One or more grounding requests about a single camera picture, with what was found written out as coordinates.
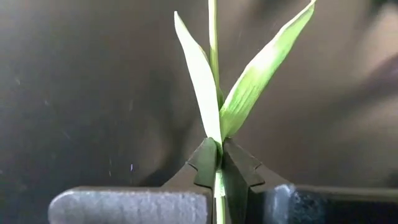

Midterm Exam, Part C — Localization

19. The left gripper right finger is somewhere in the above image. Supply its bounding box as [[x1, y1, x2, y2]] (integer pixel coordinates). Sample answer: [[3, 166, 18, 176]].
[[222, 138, 292, 224]]

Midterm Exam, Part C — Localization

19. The red tulip with green stem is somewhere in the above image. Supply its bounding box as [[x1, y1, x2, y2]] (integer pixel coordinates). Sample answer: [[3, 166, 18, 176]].
[[173, 0, 317, 224]]

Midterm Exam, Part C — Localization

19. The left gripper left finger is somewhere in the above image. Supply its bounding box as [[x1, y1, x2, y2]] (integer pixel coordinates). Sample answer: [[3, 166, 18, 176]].
[[161, 138, 218, 224]]

